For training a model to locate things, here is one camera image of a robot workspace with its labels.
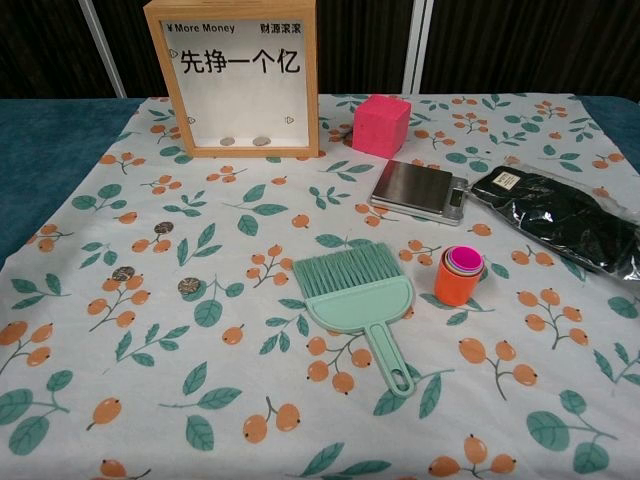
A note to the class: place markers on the silver coin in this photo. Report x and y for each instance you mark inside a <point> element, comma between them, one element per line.
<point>227,141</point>
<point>260,141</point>
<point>163,228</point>
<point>189,285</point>
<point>121,273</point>

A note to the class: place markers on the mint green hand brush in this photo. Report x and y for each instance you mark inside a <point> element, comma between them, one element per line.
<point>350,295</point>

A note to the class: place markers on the wooden coin bank box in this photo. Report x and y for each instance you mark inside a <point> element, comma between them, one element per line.
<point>240,100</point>

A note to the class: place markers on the silver digital pocket scale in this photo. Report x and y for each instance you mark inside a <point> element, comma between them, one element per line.
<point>415,187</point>

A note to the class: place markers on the white floral tablecloth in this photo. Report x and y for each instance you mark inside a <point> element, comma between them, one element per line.
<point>280,350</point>

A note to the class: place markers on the pink foam cube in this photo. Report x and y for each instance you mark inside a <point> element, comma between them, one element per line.
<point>380,125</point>

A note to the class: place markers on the orange plastic stacking cup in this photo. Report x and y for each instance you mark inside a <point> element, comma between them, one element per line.
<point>452,287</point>

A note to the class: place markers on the magenta plastic stacking cup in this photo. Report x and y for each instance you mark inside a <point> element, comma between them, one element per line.
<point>466,260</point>

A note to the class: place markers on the dark slatted partition panel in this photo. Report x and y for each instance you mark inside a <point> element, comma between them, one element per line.
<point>540,45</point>
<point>135,60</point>
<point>40,45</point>
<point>360,45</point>

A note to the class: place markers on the black gloves in plastic bag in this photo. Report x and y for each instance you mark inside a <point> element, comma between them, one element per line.
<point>565,215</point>

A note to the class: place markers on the teal table cover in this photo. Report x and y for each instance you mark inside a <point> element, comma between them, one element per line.
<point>50,150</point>

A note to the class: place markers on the white partition post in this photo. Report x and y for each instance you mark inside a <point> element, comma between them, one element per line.
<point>102,50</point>
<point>417,45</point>

